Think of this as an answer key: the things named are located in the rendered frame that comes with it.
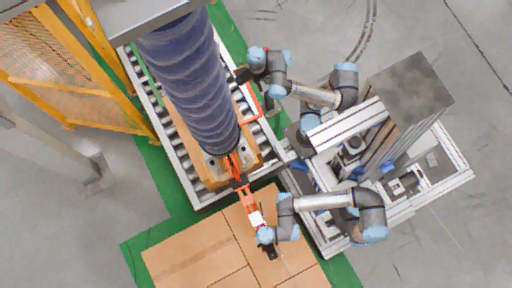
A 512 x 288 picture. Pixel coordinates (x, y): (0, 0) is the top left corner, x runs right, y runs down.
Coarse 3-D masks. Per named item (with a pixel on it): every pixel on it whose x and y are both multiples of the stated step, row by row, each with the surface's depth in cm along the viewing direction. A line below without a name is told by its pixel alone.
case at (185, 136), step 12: (168, 108) 310; (180, 120) 308; (240, 120) 306; (180, 132) 306; (192, 144) 303; (252, 144) 302; (192, 156) 302; (204, 168) 299; (252, 168) 327; (204, 180) 298; (228, 180) 327
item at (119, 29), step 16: (96, 0) 113; (112, 0) 112; (128, 0) 112; (144, 0) 112; (160, 0) 112; (176, 0) 112; (192, 0) 112; (208, 0) 115; (96, 16) 112; (112, 16) 111; (128, 16) 111; (144, 16) 111; (160, 16) 111; (176, 16) 115; (112, 32) 110; (128, 32) 111; (144, 32) 114
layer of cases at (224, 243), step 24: (264, 192) 335; (216, 216) 332; (240, 216) 331; (264, 216) 331; (168, 240) 330; (192, 240) 329; (216, 240) 328; (240, 240) 327; (168, 264) 326; (192, 264) 325; (216, 264) 324; (240, 264) 323; (264, 264) 323; (288, 264) 322; (312, 264) 321
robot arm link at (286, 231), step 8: (288, 216) 227; (280, 224) 227; (288, 224) 226; (296, 224) 228; (280, 232) 225; (288, 232) 225; (296, 232) 225; (280, 240) 226; (288, 240) 226; (296, 240) 228
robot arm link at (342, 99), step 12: (276, 72) 216; (276, 84) 214; (288, 84) 216; (300, 84) 220; (276, 96) 216; (288, 96) 221; (300, 96) 221; (312, 96) 223; (324, 96) 226; (336, 96) 230; (348, 96) 232; (336, 108) 232; (348, 108) 236
